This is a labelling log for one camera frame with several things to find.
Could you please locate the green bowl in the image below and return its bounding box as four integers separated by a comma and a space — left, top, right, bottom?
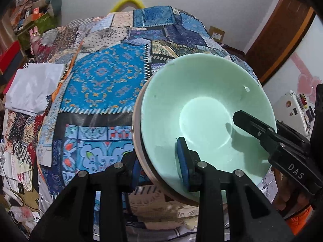
141, 54, 276, 203

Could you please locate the pink bowl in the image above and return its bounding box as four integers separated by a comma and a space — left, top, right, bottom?
131, 78, 199, 207

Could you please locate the person right hand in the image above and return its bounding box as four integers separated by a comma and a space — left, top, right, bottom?
271, 167, 309, 214

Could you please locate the wooden wardrobe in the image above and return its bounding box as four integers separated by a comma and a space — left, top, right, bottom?
246, 0, 316, 84

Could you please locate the cardboard box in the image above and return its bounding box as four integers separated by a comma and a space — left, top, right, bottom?
209, 26, 225, 43

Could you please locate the white folded cloth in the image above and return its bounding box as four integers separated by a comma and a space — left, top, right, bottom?
4, 63, 66, 116

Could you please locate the red box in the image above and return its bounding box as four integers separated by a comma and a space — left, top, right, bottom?
0, 41, 21, 75

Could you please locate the pink rabbit toy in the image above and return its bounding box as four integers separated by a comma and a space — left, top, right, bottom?
29, 26, 41, 56

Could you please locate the yellow foam arch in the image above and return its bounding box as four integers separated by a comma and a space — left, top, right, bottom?
109, 0, 145, 13

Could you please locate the green box with clutter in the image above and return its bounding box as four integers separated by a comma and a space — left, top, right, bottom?
10, 0, 59, 50

